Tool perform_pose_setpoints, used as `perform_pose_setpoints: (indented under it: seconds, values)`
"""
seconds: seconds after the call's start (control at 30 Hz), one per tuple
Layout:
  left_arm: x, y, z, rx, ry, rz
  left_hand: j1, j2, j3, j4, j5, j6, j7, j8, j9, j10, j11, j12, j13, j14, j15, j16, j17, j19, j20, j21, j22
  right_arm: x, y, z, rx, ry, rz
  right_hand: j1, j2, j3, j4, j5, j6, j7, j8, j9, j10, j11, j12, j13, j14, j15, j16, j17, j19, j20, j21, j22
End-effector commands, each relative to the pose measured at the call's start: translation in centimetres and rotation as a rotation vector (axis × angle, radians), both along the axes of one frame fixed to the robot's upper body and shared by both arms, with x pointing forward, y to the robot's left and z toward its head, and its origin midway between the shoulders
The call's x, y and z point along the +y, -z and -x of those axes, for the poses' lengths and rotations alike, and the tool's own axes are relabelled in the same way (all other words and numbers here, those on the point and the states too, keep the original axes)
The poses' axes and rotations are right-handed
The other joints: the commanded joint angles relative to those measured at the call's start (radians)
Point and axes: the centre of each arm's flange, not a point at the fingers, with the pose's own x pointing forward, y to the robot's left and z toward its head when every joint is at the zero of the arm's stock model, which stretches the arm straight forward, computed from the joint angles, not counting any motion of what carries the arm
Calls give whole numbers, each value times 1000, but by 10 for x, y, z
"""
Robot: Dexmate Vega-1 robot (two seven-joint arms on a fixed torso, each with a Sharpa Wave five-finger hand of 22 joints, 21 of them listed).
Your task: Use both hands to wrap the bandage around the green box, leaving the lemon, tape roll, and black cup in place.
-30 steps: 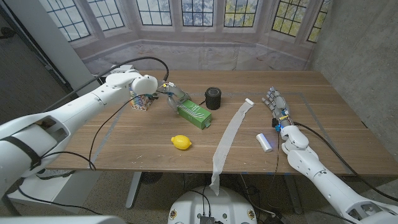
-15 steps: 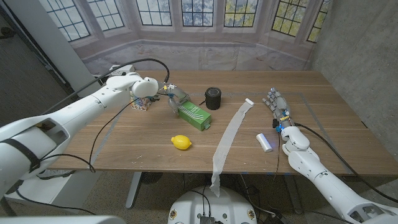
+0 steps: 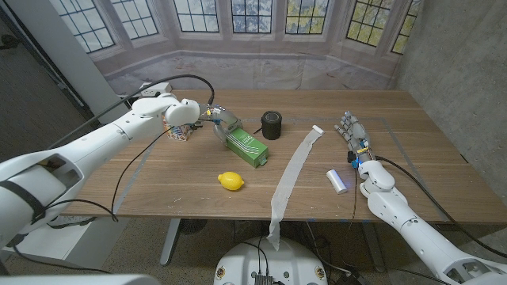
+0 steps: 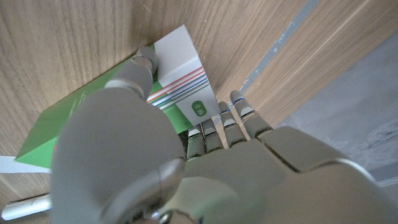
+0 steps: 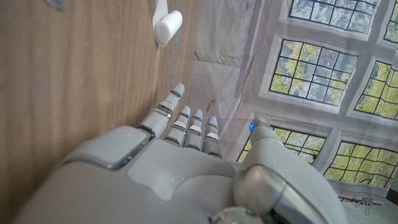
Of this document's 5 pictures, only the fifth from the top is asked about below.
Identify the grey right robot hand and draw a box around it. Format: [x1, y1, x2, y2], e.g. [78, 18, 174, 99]
[12, 82, 349, 224]

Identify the white gauze bandage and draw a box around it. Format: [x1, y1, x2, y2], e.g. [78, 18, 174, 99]
[152, 0, 183, 48]

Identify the printed window backdrop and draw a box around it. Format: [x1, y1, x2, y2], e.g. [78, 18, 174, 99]
[183, 0, 398, 203]

